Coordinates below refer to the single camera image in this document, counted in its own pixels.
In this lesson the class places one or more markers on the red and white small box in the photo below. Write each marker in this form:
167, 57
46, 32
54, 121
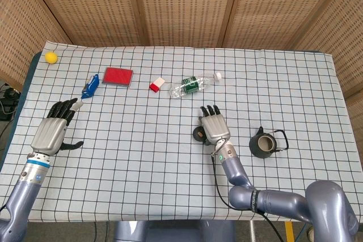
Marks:
157, 84

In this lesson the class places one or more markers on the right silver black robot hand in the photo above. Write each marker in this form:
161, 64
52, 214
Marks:
215, 127

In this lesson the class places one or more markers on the black round disc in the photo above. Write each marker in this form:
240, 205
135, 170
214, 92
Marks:
197, 134

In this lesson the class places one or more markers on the flat red tray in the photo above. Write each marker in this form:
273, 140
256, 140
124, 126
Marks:
118, 76

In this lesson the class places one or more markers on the grey shoe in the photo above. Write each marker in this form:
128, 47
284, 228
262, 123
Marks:
310, 235

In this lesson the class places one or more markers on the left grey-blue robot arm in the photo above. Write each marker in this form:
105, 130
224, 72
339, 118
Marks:
25, 188

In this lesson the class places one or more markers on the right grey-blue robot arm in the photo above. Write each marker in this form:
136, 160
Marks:
283, 199

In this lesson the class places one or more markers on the white table leg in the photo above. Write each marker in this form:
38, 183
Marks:
252, 232

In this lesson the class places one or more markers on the yellow ball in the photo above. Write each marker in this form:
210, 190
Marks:
51, 57

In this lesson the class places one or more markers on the wooden woven folding screen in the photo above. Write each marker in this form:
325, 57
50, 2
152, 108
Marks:
184, 6

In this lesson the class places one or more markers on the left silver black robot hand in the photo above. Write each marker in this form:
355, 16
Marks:
49, 134

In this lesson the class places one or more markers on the clear plastic bottle green label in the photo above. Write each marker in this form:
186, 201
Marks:
193, 84

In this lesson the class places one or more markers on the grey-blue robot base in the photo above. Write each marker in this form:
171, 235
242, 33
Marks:
170, 232

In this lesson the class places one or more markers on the white checkered tablecloth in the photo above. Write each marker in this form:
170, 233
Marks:
141, 154

